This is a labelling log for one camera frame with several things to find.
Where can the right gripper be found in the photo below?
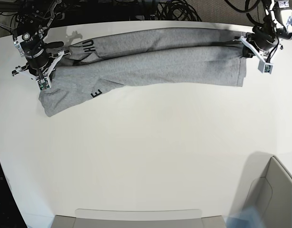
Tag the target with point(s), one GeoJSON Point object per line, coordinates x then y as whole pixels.
{"type": "Point", "coordinates": [40, 66]}

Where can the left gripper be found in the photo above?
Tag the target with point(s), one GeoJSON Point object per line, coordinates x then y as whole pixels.
{"type": "Point", "coordinates": [256, 46]}

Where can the grey T-shirt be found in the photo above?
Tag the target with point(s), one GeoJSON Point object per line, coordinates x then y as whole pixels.
{"type": "Point", "coordinates": [166, 55]}

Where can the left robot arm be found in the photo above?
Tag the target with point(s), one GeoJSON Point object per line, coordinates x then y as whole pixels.
{"type": "Point", "coordinates": [276, 25]}

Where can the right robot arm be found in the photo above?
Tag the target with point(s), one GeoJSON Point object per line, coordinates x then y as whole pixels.
{"type": "Point", "coordinates": [35, 19]}

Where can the grey box at right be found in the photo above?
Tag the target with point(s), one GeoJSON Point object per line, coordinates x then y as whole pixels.
{"type": "Point", "coordinates": [271, 195]}

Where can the grey tray at bottom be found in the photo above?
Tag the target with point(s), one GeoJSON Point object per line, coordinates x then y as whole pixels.
{"type": "Point", "coordinates": [90, 218]}

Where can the blue blurred object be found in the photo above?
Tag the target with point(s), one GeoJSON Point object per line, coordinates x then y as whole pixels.
{"type": "Point", "coordinates": [247, 218]}

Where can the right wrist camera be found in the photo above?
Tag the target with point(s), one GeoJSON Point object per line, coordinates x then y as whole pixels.
{"type": "Point", "coordinates": [44, 84]}

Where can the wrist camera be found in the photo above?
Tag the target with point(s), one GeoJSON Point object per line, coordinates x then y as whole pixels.
{"type": "Point", "coordinates": [265, 67]}
{"type": "Point", "coordinates": [44, 84]}

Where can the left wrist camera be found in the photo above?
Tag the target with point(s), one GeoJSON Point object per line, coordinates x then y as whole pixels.
{"type": "Point", "coordinates": [265, 67]}

